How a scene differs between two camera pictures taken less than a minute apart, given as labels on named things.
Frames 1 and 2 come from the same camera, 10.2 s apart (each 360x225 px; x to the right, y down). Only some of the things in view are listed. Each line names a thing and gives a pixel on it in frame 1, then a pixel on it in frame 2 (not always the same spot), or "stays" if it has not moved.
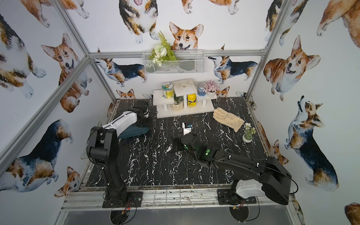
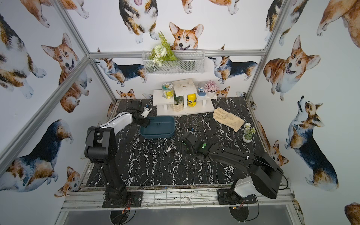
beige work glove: x=228 y=119 stays
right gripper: x=183 y=142 stays
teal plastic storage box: x=132 y=130 → x=160 y=127
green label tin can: x=168 y=90 stays
